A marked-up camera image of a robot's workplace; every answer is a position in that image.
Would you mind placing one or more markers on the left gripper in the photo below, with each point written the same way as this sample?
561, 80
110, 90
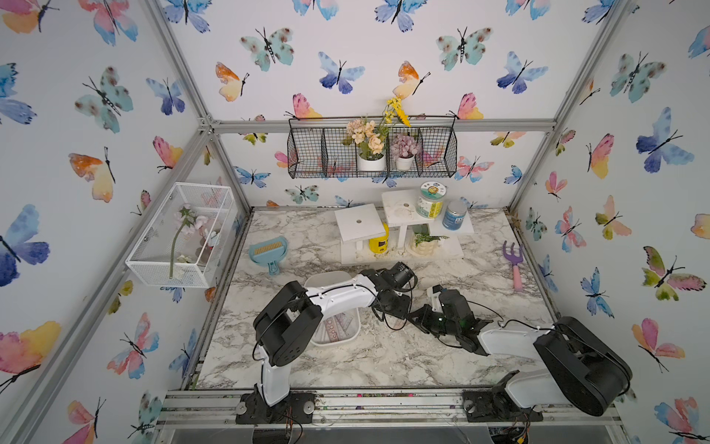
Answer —
403, 309

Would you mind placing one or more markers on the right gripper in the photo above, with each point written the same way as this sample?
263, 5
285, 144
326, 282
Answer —
421, 317

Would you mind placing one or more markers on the pink triangle ruler small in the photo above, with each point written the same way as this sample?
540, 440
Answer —
349, 324

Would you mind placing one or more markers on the white plastic storage box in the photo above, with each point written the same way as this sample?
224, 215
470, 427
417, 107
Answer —
322, 280

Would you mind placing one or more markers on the pink straight ruler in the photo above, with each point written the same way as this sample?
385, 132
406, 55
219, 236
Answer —
334, 330

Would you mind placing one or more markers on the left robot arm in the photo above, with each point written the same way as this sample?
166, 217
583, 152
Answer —
285, 327

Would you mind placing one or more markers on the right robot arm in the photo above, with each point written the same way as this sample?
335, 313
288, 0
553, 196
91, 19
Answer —
576, 367

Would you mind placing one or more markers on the shell planter with greenery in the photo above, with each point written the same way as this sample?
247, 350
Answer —
423, 243

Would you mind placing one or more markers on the white tiered display stand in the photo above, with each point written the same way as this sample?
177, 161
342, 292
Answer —
357, 225

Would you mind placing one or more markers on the purple pink garden fork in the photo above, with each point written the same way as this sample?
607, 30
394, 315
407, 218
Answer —
515, 257

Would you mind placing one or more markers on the green lid jar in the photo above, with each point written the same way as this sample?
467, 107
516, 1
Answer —
430, 199

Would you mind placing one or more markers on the blue lid jar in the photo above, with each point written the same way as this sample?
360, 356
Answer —
454, 215

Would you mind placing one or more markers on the teal dustpan brush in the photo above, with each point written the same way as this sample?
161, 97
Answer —
269, 254

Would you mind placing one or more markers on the purple flower pot plant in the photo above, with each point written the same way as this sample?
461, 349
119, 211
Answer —
405, 148

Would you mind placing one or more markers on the beige flower pot plant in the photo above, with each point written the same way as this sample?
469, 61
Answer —
368, 139

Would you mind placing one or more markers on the yellow artificial flower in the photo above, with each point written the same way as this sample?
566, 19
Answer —
394, 112

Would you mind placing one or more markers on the pink artificial flower stem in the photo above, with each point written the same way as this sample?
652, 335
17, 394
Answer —
189, 222

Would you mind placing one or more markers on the black wire wall basket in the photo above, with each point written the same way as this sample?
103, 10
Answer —
315, 149

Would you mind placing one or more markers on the white wire cage shelf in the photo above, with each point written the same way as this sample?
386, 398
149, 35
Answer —
183, 242

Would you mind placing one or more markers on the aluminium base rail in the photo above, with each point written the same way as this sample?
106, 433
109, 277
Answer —
362, 407

